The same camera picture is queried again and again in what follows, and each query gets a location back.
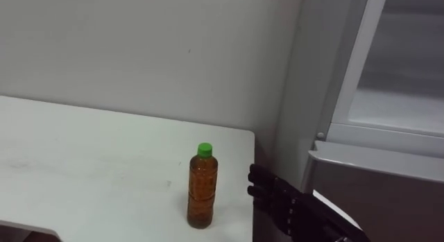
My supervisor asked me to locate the grey fridge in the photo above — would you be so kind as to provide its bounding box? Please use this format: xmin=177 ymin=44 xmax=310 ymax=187
xmin=273 ymin=0 xmax=444 ymax=242

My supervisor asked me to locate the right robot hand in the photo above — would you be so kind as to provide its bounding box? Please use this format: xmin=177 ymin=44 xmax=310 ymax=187
xmin=246 ymin=163 xmax=372 ymax=242

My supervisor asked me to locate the brown tea bottle green cap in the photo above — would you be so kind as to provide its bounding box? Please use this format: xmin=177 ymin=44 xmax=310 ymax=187
xmin=187 ymin=142 xmax=219 ymax=230

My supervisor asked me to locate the white desk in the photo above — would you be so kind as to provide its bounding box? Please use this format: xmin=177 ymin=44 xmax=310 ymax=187
xmin=0 ymin=95 xmax=256 ymax=242

